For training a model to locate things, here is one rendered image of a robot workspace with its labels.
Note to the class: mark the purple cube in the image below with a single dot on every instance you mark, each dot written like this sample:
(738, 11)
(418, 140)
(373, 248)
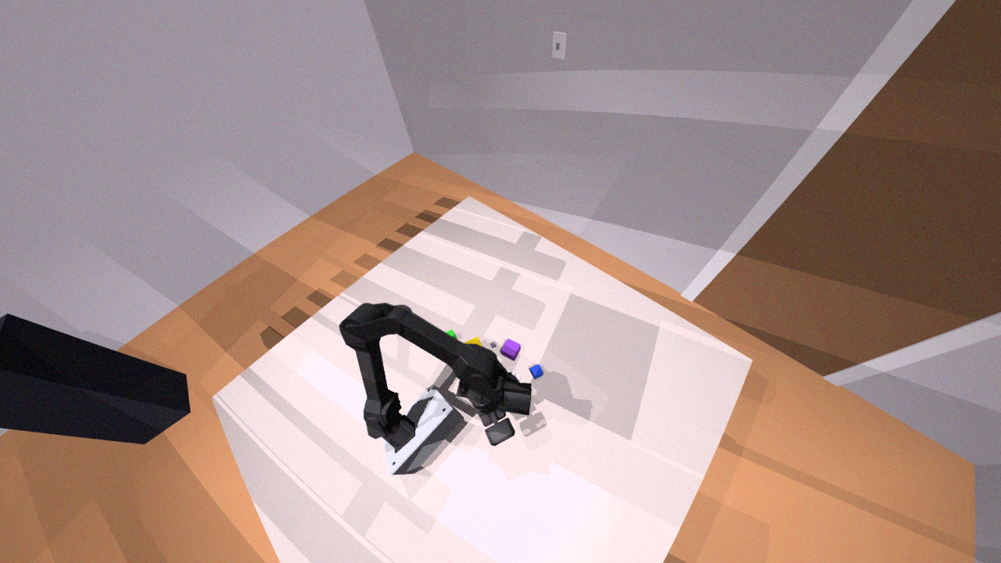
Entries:
(511, 349)

